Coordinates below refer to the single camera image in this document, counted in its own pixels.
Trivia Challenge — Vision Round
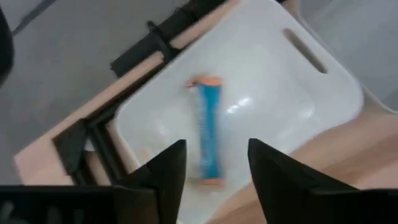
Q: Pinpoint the black aluminium table frame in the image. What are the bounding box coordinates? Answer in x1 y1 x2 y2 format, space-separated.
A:
52 102 131 186

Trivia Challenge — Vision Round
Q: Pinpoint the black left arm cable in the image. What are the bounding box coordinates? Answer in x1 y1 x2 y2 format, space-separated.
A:
0 6 15 86

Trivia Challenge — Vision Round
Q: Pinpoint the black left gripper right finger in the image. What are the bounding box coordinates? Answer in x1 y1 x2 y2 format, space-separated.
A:
248 138 358 224

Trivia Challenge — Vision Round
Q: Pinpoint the white plastic bin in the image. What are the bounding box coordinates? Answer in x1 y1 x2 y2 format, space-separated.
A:
113 0 364 224

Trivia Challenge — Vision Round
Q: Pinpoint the black bar behind table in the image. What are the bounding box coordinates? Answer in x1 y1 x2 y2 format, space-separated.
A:
110 0 228 78

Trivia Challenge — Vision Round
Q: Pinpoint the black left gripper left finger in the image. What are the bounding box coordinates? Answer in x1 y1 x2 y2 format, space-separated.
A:
113 139 188 224

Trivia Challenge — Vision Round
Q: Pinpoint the blue orange-ended granola bar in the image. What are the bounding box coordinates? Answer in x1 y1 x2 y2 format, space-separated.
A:
185 74 225 187

